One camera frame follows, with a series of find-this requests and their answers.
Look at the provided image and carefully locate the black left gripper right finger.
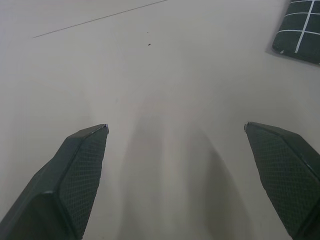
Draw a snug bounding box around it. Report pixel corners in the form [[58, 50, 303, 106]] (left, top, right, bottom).
[[243, 121, 320, 240]]

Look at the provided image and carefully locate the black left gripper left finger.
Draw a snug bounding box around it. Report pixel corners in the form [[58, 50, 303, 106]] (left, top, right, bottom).
[[0, 123, 110, 240]]

